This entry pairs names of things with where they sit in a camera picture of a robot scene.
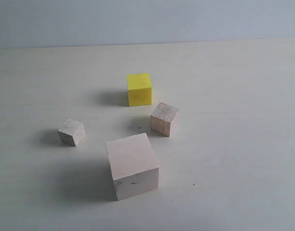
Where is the medium wooden cube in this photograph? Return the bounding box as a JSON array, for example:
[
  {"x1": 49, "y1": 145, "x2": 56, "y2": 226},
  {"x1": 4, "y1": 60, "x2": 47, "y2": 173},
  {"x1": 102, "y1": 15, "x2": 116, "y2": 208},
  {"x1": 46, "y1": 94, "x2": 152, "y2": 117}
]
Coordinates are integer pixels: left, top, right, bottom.
[{"x1": 150, "y1": 102, "x2": 179, "y2": 137}]

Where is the yellow cube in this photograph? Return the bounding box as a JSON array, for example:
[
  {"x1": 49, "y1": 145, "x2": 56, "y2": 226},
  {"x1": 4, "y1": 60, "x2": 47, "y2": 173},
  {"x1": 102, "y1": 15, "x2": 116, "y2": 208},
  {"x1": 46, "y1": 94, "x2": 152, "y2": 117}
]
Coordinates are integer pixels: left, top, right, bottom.
[{"x1": 127, "y1": 73, "x2": 152, "y2": 107}]

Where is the large pale wooden cube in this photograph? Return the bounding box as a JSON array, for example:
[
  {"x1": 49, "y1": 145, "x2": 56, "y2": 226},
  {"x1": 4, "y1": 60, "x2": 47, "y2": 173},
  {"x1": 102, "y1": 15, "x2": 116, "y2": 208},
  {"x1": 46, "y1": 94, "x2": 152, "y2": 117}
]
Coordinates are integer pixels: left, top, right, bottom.
[{"x1": 105, "y1": 133, "x2": 160, "y2": 201}]

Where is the small pale wooden cube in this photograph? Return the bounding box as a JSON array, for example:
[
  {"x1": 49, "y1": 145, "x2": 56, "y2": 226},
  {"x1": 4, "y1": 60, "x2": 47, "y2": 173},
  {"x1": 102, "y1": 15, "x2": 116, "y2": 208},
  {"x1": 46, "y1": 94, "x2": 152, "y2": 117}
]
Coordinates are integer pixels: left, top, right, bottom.
[{"x1": 57, "y1": 119, "x2": 85, "y2": 146}]

